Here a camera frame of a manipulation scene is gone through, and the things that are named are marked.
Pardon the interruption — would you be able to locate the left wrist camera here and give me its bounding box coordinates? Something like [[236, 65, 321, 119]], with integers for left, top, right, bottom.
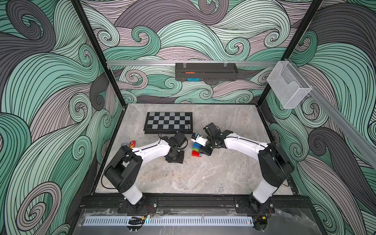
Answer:
[[171, 132, 188, 149]]

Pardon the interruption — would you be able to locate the black wall shelf tray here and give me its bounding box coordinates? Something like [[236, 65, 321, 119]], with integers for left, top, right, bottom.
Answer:
[[175, 63, 239, 84]]

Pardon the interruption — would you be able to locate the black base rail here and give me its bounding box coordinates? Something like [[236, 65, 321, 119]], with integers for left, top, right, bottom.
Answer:
[[75, 193, 314, 215]]

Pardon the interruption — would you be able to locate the aluminium wall rail right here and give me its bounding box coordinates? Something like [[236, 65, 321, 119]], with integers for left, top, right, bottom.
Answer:
[[285, 59, 376, 169]]

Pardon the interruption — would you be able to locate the aluminium wall rail back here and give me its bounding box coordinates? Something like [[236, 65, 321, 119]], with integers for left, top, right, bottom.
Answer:
[[106, 60, 278, 67]]

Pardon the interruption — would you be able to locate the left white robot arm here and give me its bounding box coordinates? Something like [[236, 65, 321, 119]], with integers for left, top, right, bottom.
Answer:
[[103, 136, 188, 205]]

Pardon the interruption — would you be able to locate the aluminium wall rail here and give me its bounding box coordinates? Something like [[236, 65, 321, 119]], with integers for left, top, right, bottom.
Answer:
[[106, 60, 278, 67], [285, 59, 376, 169]]

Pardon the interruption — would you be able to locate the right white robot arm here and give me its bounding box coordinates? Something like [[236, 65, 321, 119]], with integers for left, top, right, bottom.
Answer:
[[191, 123, 295, 213]]

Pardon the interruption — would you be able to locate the white perforated cable duct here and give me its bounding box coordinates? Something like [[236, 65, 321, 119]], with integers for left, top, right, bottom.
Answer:
[[83, 215, 254, 227]]

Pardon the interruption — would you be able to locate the dark blue lego brick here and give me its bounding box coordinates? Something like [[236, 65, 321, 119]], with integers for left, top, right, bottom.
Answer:
[[193, 143, 202, 151]]

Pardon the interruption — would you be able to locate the clear plastic wall holder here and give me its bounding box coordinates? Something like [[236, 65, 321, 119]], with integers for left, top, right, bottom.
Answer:
[[267, 61, 312, 109]]

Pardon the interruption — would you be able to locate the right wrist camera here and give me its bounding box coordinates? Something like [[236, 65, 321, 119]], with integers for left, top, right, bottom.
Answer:
[[191, 133, 208, 146]]

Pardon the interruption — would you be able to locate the black grey chessboard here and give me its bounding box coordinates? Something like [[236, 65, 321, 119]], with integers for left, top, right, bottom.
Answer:
[[144, 112, 193, 134]]

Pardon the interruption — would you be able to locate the red lego brick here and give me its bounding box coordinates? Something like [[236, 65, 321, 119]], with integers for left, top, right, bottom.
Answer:
[[192, 151, 202, 158]]

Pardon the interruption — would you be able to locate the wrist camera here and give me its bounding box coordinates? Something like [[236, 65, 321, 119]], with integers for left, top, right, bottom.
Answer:
[[191, 133, 208, 146], [171, 132, 188, 149]]

